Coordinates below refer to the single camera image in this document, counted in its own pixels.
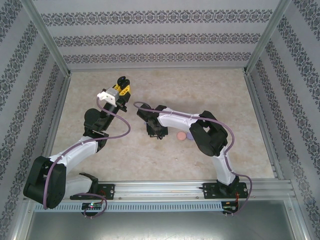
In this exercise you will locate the pink charging case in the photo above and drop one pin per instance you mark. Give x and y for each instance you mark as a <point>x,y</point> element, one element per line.
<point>181,135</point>

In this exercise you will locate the purple charging case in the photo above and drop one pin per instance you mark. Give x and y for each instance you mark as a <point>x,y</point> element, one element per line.
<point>188,136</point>

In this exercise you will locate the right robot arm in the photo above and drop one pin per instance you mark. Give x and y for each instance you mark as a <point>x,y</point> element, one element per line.
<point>180,120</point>

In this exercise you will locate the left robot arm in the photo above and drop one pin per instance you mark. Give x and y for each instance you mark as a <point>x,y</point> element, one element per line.
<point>75,150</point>

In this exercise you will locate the grey metal sheet panel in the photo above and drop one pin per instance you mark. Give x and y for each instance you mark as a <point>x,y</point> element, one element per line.
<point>160,227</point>

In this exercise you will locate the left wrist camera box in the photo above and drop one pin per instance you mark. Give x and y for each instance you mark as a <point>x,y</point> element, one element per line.
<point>110,96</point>

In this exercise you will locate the aluminium side rail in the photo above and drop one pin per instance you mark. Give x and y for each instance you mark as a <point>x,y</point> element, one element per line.
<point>55,125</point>
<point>260,112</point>

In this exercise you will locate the aluminium mounting rail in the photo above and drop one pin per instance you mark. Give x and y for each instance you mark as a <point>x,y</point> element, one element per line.
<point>160,190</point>

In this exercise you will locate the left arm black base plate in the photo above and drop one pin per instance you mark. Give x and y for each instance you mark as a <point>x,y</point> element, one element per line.
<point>110,191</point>

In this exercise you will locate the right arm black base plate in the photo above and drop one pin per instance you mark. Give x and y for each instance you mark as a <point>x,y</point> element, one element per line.
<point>210,191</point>

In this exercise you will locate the aluminium frame post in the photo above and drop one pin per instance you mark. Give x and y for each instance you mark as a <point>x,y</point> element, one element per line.
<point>47,37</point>
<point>265,37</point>

